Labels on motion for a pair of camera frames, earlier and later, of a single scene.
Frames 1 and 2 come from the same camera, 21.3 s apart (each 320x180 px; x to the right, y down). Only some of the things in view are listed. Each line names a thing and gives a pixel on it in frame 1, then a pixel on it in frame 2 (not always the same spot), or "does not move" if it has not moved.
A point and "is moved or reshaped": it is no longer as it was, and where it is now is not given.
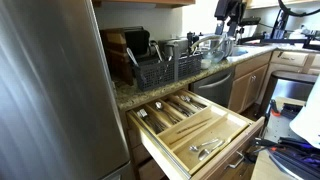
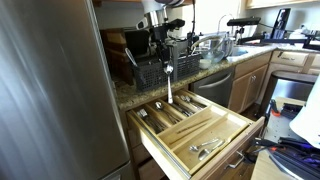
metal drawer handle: (238, 162) does not move
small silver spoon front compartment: (194, 148) does not move
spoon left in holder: (132, 56) does not move
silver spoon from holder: (157, 48) is moved or reshaped
